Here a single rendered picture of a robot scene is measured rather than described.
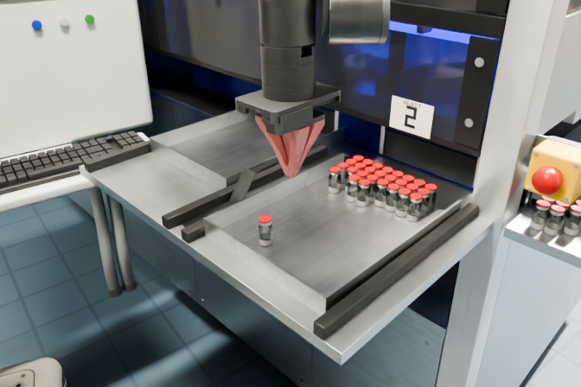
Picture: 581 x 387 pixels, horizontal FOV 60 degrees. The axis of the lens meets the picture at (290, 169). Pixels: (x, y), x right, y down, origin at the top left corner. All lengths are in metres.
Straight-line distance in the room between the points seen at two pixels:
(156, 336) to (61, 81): 0.98
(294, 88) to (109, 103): 0.97
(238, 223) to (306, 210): 0.12
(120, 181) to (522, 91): 0.72
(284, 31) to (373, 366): 0.97
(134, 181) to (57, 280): 1.33
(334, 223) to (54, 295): 1.56
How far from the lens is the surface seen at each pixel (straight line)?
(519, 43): 0.82
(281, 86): 0.52
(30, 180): 1.25
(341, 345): 0.65
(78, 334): 2.04
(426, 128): 0.92
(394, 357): 1.24
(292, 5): 0.50
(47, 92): 1.39
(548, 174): 0.81
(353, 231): 0.84
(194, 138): 1.18
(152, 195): 0.96
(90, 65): 1.40
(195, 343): 1.89
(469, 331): 1.07
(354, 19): 0.50
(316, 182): 0.97
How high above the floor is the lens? 1.35
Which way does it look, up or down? 27 degrees down
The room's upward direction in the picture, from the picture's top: straight up
